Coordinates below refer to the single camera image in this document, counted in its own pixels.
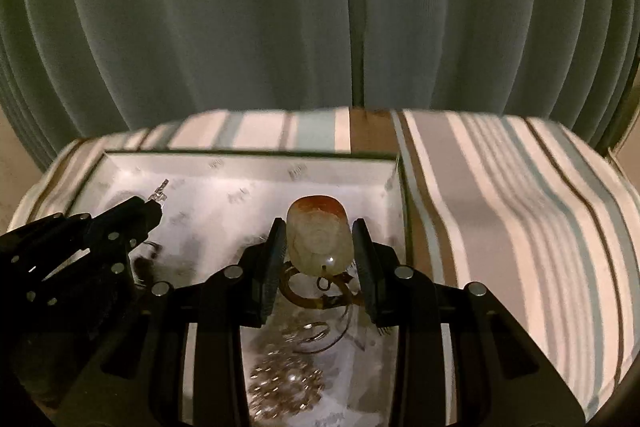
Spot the silver ring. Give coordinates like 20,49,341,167
285,319,331,353

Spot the crystal cluster brooch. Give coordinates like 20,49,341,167
247,347,326,413

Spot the shallow white-lined box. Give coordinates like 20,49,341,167
65,149,411,427

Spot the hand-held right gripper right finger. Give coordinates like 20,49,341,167
351,218,586,427

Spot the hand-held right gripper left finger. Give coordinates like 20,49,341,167
60,218,289,427

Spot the small silver earring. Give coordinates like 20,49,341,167
150,179,171,208

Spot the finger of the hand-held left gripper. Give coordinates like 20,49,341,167
20,211,164,309
0,197,162,280

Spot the grey-green pleated curtain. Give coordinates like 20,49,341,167
0,0,640,158

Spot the striped tablecloth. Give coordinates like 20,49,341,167
10,107,640,427

